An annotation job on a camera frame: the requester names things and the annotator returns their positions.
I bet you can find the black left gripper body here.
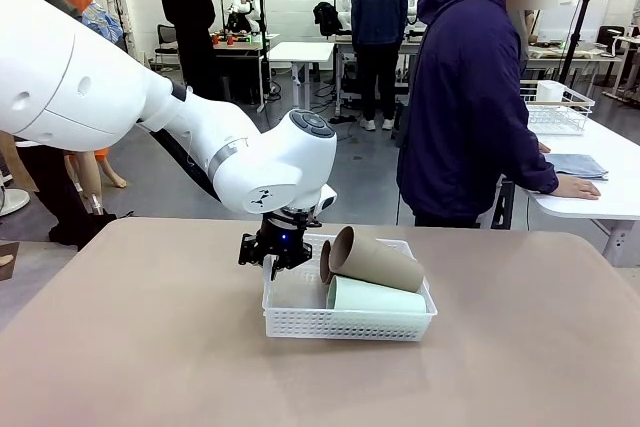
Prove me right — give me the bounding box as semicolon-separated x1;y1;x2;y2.
255;209;321;256

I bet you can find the white perforated plastic basket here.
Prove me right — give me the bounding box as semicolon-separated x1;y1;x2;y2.
261;233;438;343

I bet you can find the pale green cup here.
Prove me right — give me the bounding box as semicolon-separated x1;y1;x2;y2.
325;275;428;315

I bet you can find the blue grey cloth towel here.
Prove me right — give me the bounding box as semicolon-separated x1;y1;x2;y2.
544;153;610;182

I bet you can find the person's right hand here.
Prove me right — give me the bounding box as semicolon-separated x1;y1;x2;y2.
550;175;601;200

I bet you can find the white standing desk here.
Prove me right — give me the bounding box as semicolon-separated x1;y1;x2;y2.
268;40;335;114

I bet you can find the person in grey vest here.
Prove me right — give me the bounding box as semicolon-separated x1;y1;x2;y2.
0;0;119;251

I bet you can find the black backpack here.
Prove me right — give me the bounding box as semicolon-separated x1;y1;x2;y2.
313;1;344;37

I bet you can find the seated person in black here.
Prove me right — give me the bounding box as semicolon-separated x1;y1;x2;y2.
224;0;252;34

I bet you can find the person in purple hoodie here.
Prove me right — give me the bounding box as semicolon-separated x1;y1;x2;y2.
397;0;560;228

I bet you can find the person in black clothes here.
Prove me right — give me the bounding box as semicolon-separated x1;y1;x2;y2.
160;0;222;102

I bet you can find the black mesh chair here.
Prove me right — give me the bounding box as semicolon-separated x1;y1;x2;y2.
154;23;189;74

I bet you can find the person in blue jacket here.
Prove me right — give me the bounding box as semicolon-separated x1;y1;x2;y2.
350;0;409;132

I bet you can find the white fan base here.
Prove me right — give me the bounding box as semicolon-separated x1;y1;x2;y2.
0;186;31;218

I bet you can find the white box in rack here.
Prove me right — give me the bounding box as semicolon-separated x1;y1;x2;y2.
535;79;566;104

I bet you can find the person in grey shirt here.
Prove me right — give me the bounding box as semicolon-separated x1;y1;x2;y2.
519;6;537;64

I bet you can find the white side table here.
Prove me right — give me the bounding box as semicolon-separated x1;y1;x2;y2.
513;116;640;268

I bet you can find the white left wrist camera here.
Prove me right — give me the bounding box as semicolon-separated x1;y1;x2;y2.
309;183;338;214

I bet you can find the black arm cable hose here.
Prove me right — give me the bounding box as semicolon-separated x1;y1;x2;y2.
149;126;224;203

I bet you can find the white wire dish rack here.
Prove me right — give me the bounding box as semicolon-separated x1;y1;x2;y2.
519;89;596;137

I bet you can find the black camera tripod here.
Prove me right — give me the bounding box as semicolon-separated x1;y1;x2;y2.
556;0;617;87

